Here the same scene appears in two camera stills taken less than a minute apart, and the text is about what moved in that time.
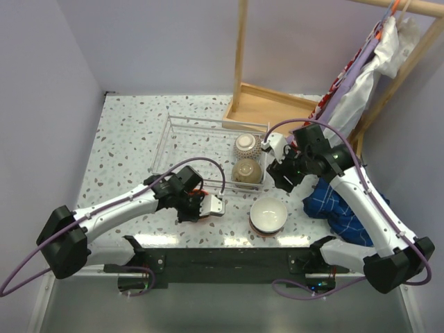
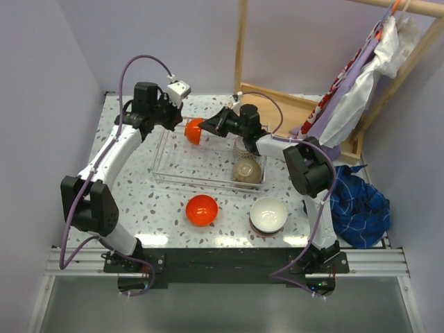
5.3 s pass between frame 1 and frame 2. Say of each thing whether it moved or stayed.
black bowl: stayed
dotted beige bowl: stayed
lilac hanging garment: stayed
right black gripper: moved
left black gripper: moved
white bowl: stayed
